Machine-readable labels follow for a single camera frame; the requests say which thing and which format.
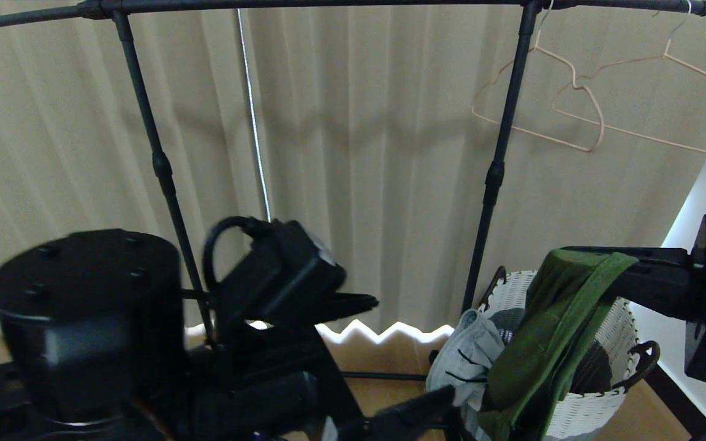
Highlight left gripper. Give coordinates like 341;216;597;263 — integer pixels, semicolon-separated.
188;293;457;441

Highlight green long-sleeved shirt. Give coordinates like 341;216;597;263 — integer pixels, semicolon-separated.
479;248;639;441

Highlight pink clothes hanger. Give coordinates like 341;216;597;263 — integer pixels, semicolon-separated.
471;31;606;153
552;9;706;163

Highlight white laundry basket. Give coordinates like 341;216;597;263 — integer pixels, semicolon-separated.
479;266;660;439

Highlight black clothes rack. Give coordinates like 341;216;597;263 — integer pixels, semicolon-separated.
0;0;706;383

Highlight pale grey shorts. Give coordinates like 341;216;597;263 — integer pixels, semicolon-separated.
427;309;507;441

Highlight beige curtain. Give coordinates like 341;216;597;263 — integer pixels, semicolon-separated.
0;0;706;344

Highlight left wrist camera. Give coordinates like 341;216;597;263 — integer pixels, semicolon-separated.
215;219;347;325

